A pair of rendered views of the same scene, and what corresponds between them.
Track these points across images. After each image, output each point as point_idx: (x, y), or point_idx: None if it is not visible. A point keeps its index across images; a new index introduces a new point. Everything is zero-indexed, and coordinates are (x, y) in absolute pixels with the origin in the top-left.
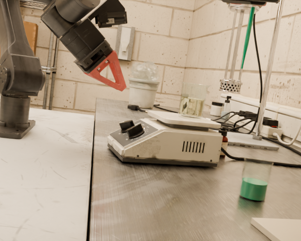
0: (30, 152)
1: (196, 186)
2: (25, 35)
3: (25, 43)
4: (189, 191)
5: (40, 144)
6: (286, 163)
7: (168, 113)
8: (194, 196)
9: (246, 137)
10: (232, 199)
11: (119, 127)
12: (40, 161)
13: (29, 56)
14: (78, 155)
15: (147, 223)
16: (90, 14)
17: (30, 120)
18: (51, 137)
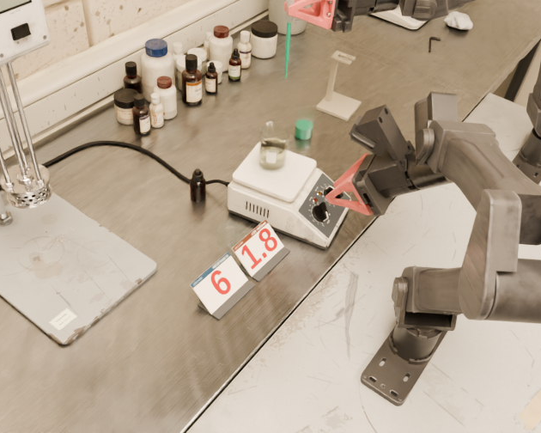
0: (423, 251)
1: (326, 157)
2: (440, 270)
3: (439, 269)
4: (341, 155)
5: (401, 274)
6: (152, 153)
7: (277, 182)
8: (346, 149)
9: (12, 230)
10: (321, 138)
11: (197, 350)
12: (423, 229)
13: (429, 267)
14: (379, 234)
15: (406, 140)
16: (398, 143)
17: (370, 375)
18: (372, 300)
